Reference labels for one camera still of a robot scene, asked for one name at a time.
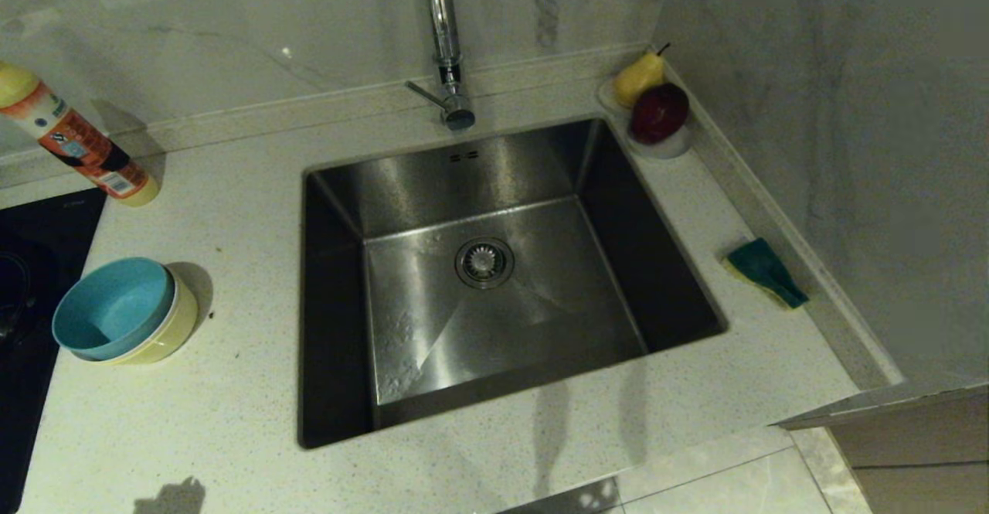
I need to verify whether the chrome faucet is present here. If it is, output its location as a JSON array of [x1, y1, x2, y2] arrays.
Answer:
[[405, 0, 477, 131]]

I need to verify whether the green and yellow sponge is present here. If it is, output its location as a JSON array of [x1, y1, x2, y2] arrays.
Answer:
[[723, 237, 811, 309]]

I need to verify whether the yellow plastic bowl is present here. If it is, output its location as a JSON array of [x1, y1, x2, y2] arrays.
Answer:
[[100, 267, 200, 366]]

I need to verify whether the pink plastic bowl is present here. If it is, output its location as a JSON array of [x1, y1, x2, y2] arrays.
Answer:
[[100, 265, 182, 363]]

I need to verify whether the blue plastic bowl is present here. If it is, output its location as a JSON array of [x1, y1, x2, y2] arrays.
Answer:
[[52, 257, 177, 362]]

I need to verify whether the orange label detergent bottle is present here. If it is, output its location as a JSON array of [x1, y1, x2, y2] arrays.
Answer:
[[0, 62, 161, 207]]

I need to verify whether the metal sink drain strainer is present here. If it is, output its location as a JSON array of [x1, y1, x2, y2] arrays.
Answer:
[[454, 237, 515, 290]]

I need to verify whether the stainless steel sink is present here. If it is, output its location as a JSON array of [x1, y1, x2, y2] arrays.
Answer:
[[297, 116, 729, 451]]

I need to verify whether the white fruit tray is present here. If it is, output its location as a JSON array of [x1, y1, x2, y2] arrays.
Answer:
[[596, 77, 693, 160]]

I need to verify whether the dark red apple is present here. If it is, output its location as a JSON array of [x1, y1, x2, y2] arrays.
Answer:
[[630, 83, 690, 145]]

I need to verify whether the yellow pear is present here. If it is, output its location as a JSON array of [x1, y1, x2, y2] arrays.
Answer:
[[614, 43, 671, 110]]

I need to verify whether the black induction cooktop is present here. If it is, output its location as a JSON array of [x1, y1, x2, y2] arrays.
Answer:
[[0, 188, 107, 514]]

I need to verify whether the light wooden cabinet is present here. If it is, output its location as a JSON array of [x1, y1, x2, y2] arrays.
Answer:
[[827, 394, 989, 514]]

